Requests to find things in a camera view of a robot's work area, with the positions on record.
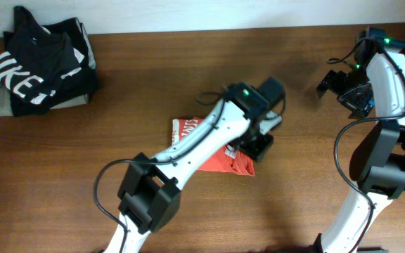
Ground orange t-shirt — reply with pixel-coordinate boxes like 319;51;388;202
172;117;255;176

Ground black t-shirt white letters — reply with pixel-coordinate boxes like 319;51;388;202
0;6;99;117

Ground folded grey garment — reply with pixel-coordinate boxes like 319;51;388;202
0;84;89;117

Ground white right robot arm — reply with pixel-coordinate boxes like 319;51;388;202
311;27;405;252

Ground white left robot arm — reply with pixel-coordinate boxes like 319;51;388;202
106;79;285;252

